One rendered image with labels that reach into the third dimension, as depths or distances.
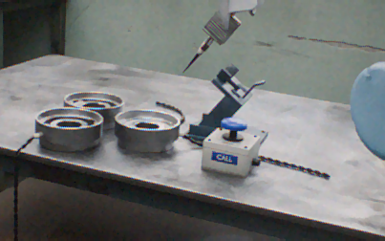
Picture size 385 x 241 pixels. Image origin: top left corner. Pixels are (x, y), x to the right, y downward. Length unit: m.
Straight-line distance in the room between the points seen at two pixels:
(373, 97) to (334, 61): 1.82
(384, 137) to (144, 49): 2.11
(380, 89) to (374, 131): 0.05
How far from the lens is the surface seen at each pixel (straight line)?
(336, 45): 2.54
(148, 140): 0.97
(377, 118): 0.74
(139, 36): 2.77
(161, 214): 1.35
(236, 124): 0.92
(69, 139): 0.96
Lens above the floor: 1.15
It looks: 18 degrees down
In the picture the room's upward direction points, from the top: 5 degrees clockwise
